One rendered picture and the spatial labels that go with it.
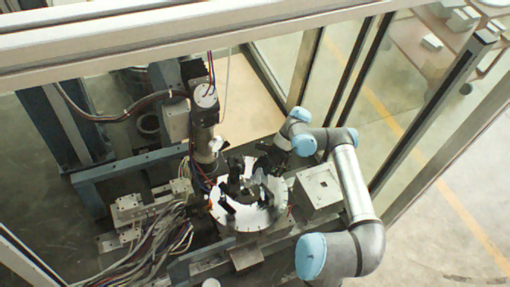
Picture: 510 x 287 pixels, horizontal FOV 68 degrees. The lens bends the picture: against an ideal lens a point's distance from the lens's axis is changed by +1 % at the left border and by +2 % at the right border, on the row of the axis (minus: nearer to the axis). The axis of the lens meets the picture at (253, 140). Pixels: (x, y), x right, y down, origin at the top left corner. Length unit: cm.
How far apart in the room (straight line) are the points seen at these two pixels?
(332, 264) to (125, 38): 79
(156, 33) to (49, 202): 151
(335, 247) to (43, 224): 121
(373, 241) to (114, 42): 85
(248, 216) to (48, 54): 117
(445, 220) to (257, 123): 155
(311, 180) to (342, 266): 67
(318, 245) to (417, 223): 185
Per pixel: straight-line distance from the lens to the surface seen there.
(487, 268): 292
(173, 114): 103
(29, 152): 200
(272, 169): 137
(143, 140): 166
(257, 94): 207
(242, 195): 147
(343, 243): 102
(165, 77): 105
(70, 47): 36
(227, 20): 38
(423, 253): 274
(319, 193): 160
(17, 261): 93
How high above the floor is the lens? 226
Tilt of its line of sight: 54 degrees down
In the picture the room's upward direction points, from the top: 9 degrees clockwise
